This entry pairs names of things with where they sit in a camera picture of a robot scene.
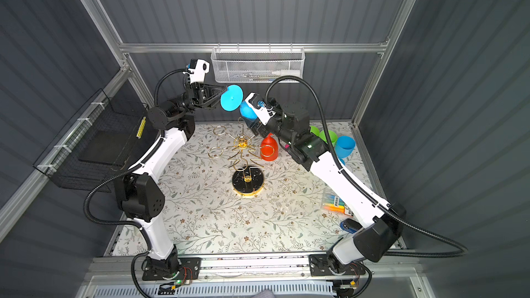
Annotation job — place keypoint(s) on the black wire basket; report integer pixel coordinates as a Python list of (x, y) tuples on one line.
[(101, 142)]

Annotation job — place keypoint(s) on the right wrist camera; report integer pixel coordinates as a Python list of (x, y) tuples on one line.
[(264, 113)]

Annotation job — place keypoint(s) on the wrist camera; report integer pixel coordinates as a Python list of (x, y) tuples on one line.
[(264, 113), (197, 70)]

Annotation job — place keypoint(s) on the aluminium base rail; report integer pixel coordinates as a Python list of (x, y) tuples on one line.
[(274, 274)]

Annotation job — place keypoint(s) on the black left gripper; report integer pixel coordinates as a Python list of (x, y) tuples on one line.
[(200, 94)]

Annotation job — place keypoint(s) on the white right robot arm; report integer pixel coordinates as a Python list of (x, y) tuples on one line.
[(378, 232)]

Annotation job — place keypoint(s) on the white wire mesh basket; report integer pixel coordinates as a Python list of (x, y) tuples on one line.
[(254, 66)]

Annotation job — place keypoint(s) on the yellow marker pen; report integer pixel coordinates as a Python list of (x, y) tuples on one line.
[(141, 128)]

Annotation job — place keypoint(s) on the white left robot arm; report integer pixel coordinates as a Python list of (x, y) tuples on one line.
[(138, 194)]

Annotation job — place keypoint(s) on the green wine glass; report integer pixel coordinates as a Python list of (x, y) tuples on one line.
[(328, 137), (315, 130)]

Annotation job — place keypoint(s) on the gold wine glass rack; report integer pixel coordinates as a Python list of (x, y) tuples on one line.
[(244, 153)]

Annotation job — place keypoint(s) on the red wine glass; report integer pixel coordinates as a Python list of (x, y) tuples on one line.
[(269, 148)]

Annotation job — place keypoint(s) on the blue stapler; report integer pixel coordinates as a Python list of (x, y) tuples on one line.
[(351, 226)]

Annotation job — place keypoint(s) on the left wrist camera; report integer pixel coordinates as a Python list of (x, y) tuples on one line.
[(197, 70)]

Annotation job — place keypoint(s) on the floral table mat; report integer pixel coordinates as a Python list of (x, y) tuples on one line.
[(203, 214)]

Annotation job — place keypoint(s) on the pack of coloured markers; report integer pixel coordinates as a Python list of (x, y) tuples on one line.
[(333, 203)]

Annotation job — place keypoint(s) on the blue wine glass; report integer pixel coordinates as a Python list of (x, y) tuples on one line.
[(344, 146), (233, 99)]

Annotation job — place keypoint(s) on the white tube in basket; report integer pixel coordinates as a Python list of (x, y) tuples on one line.
[(282, 73)]

